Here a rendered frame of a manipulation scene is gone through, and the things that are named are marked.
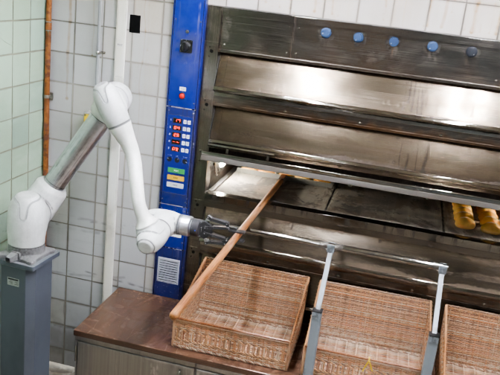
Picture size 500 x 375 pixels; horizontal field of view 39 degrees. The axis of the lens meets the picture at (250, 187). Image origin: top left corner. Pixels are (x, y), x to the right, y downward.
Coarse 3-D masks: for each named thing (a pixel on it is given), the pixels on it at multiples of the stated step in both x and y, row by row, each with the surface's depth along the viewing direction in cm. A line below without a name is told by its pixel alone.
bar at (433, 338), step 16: (288, 240) 310; (304, 240) 308; (320, 240) 308; (368, 256) 303; (384, 256) 301; (400, 256) 300; (320, 288) 297; (320, 304) 294; (320, 320) 291; (432, 336) 281; (432, 352) 283; (304, 368) 299; (432, 368) 285
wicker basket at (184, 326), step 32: (224, 288) 357; (256, 288) 354; (288, 288) 351; (192, 320) 317; (224, 320) 351; (256, 320) 354; (288, 320) 350; (224, 352) 318; (256, 352) 325; (288, 352) 310
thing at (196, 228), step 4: (192, 220) 300; (196, 220) 300; (200, 220) 300; (204, 220) 299; (192, 224) 298; (196, 224) 298; (200, 224) 300; (204, 224) 299; (208, 224) 299; (192, 228) 298; (196, 228) 298; (200, 228) 300; (192, 232) 299; (196, 232) 298; (200, 232) 301; (208, 232) 300; (212, 232) 301; (196, 236) 300; (200, 236) 301; (204, 236) 301; (208, 236) 300
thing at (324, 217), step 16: (208, 192) 355; (272, 208) 347; (288, 208) 345; (304, 208) 347; (336, 224) 342; (352, 224) 339; (368, 224) 338; (384, 224) 337; (432, 240) 332; (448, 240) 330; (464, 240) 328; (480, 240) 329
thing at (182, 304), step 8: (280, 184) 375; (272, 192) 358; (264, 200) 343; (256, 208) 330; (256, 216) 324; (248, 224) 310; (232, 240) 288; (224, 248) 279; (216, 256) 272; (224, 256) 274; (216, 264) 264; (208, 272) 256; (200, 280) 248; (192, 288) 241; (200, 288) 246; (184, 296) 235; (192, 296) 237; (184, 304) 230; (176, 312) 224
